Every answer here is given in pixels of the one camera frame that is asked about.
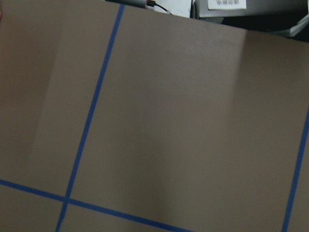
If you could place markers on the black box with label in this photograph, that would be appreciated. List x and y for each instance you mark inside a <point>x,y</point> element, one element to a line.
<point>286,18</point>

